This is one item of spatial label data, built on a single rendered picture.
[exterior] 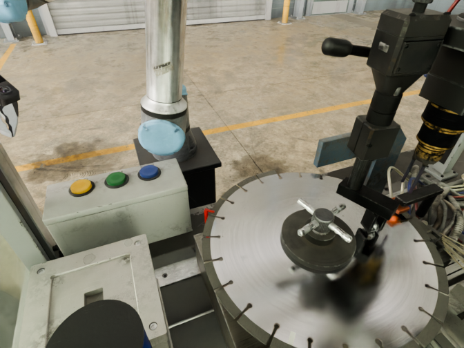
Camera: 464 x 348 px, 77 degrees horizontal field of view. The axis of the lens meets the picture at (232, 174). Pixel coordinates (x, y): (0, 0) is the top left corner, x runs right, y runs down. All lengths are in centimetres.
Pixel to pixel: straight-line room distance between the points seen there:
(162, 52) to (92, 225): 39
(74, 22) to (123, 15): 82
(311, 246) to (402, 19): 30
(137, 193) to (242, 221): 25
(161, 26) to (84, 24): 555
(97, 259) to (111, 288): 6
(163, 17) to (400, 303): 63
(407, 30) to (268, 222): 31
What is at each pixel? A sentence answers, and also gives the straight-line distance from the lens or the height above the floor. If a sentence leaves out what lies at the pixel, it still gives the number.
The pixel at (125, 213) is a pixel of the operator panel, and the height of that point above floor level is 86.
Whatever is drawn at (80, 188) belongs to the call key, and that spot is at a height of 91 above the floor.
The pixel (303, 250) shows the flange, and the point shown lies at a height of 96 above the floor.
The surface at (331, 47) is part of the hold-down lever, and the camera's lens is 38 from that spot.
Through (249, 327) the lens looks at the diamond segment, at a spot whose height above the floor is 95.
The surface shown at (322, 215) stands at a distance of 44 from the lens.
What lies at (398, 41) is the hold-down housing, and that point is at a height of 123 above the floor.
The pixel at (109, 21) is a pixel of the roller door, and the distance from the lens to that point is 620.
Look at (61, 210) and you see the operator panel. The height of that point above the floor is 90.
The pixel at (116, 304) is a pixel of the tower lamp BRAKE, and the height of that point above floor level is 116.
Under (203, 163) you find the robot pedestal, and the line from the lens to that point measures 94.
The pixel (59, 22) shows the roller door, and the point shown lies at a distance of 624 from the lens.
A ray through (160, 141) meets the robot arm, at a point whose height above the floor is 91.
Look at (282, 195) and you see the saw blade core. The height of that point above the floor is 95.
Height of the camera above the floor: 131
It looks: 39 degrees down
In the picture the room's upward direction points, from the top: 1 degrees clockwise
